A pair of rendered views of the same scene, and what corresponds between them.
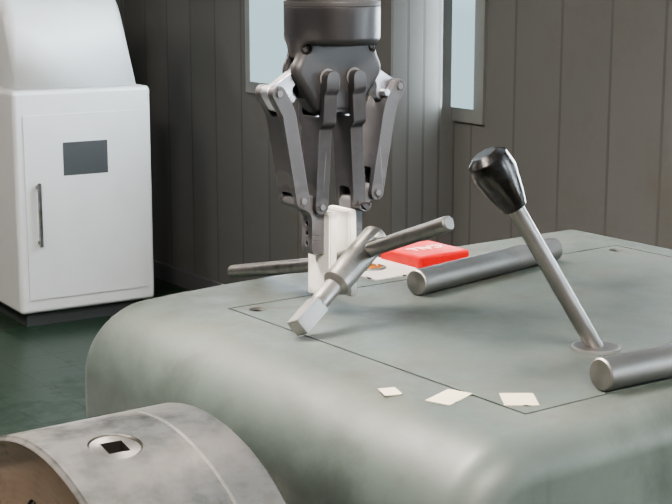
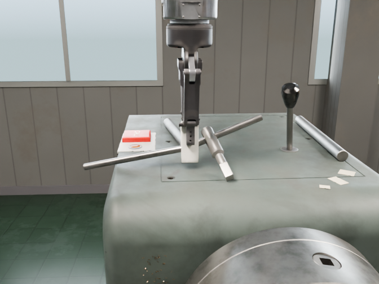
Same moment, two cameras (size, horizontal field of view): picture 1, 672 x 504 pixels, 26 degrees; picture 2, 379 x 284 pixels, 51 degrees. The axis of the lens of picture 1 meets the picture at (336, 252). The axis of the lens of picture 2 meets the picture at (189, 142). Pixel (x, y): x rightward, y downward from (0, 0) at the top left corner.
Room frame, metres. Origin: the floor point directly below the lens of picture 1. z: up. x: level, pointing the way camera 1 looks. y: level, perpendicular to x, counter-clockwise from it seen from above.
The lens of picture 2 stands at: (0.78, 0.57, 1.51)
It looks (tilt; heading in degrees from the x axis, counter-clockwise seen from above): 17 degrees down; 302
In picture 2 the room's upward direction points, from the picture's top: straight up
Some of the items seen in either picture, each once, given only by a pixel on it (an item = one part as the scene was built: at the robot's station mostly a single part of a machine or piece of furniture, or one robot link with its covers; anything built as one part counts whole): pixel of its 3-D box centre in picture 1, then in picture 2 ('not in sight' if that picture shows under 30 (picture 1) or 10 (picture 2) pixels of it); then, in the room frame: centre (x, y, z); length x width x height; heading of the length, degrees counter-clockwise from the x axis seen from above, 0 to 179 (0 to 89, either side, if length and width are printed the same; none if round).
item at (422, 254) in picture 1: (424, 258); (136, 137); (1.33, -0.08, 1.26); 0.06 x 0.06 x 0.02; 36
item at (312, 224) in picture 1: (303, 222); (190, 131); (1.12, 0.03, 1.33); 0.03 x 0.01 x 0.05; 126
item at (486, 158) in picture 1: (496, 180); (289, 96); (1.00, -0.11, 1.38); 0.04 x 0.03 x 0.05; 126
